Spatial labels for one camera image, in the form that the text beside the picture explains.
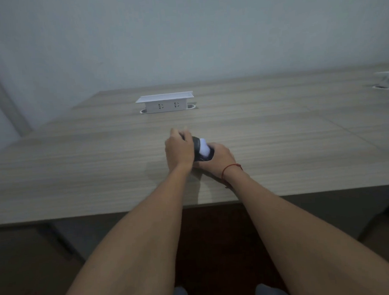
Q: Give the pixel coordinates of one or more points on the person's right hand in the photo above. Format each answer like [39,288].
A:
[221,160]

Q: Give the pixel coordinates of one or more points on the person's left hand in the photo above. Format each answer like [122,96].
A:
[179,150]

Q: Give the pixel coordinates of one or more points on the person's left fingers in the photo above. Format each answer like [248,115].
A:
[182,131]

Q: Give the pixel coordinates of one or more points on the black and white sock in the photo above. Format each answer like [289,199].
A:
[202,149]

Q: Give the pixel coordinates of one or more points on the person's right forearm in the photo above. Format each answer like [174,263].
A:
[307,240]

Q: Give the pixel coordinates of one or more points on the person's left forearm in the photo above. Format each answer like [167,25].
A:
[131,240]

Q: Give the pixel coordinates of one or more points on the white pop-up power socket box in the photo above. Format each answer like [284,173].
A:
[386,79]
[166,102]

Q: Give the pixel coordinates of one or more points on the grey table leg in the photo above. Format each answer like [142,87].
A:
[62,241]

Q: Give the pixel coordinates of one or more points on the person's grey trousers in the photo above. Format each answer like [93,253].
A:
[218,293]

